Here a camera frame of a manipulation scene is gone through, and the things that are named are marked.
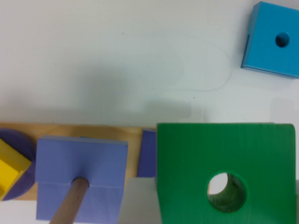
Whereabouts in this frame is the dark purple round block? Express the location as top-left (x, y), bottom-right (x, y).
top-left (0, 128), bottom-right (36, 201)

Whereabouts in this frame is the green square block with hole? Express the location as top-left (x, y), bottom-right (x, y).
top-left (157, 123), bottom-right (296, 224)

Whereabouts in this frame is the light purple square block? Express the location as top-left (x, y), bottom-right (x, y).
top-left (36, 135), bottom-right (128, 224)

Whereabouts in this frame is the middle wooden peg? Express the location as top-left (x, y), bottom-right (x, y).
top-left (50, 177), bottom-right (89, 224)

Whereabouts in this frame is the blue square block with hole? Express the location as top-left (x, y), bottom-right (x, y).
top-left (241, 2), bottom-right (299, 78)

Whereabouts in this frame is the yellow block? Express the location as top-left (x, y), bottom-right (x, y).
top-left (0, 139), bottom-right (32, 201)

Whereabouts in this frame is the dark purple square block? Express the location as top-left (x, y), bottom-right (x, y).
top-left (137, 129), bottom-right (157, 177)

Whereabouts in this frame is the wooden peg board base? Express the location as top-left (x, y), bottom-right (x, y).
top-left (0, 122), bottom-right (157, 202)

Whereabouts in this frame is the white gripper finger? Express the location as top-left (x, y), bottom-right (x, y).
top-left (117, 177), bottom-right (162, 224)

